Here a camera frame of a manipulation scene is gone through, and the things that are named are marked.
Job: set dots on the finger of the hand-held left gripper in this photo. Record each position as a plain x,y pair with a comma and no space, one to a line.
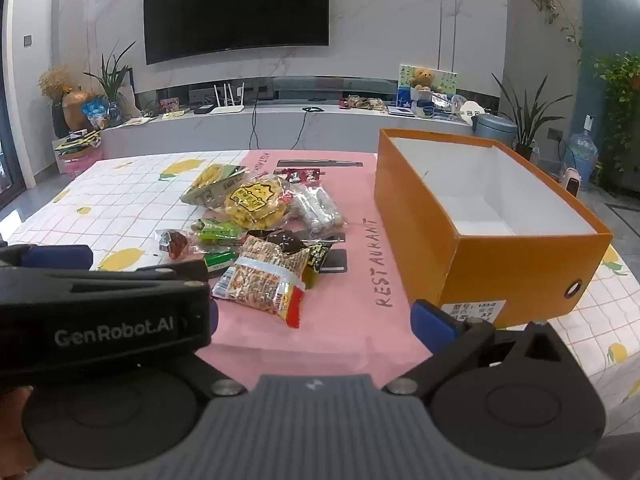
170,270
55,257

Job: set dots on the dark red candy packet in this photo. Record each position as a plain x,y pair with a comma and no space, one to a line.
172,245

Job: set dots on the plant in blue vase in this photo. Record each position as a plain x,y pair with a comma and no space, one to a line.
112,85

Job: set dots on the green yellow chip bag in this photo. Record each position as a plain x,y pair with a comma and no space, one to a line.
210,185

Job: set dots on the small red black packet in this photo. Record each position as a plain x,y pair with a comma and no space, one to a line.
300,176

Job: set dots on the blue snack bag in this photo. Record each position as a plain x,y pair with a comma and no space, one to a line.
95,112

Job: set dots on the black television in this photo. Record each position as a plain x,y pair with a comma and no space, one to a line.
235,5

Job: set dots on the grey media cabinet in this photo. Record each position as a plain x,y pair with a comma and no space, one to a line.
280,127

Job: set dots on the green snack packet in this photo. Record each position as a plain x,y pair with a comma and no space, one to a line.
220,260
220,230

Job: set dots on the orange cardboard box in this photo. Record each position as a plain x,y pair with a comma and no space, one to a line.
500,270

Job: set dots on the person's left hand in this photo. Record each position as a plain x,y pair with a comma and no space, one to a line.
12,420

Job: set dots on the grey trash bin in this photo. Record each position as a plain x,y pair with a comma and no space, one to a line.
492,130

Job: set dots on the water jug with pump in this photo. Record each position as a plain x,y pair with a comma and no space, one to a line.
582,155

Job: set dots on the lemon print tablecloth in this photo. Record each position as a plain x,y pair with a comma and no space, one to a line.
115,195

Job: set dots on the pink storage box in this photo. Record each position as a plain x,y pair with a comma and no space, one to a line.
80,162

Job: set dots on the long leaf potted plant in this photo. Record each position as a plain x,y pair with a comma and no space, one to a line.
525,120

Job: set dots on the hanging vine plant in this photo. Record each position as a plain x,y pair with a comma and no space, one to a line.
547,0

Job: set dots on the yellow label cookie packet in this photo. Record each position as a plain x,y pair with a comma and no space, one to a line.
250,200

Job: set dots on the bushy green plant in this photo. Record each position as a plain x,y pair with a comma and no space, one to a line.
622,100

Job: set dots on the teddy bear picture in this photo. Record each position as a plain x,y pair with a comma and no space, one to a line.
425,80

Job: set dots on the dark brown snack packet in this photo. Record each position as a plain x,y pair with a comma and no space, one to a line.
282,240

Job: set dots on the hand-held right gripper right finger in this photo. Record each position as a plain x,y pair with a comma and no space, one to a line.
432,325

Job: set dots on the clear white snack packet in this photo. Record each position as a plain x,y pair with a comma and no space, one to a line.
317,210

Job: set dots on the pink space heater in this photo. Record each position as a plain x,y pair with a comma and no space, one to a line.
572,180

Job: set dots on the golden vase with dried flowers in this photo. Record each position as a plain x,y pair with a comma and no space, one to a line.
75,107

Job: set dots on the white router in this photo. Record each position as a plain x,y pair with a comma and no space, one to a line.
227,102

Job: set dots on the yellow black packets pile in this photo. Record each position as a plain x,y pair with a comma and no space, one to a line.
75,141

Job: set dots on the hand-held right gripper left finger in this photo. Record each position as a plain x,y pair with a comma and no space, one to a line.
207,372

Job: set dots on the white round container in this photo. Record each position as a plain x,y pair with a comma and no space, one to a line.
472,110

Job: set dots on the black yellow snack packet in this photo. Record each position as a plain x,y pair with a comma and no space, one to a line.
315,262

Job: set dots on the pile of wrapped sweets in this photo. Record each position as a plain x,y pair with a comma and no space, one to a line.
362,102

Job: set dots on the red patterned snack packet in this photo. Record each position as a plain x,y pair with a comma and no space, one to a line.
260,280

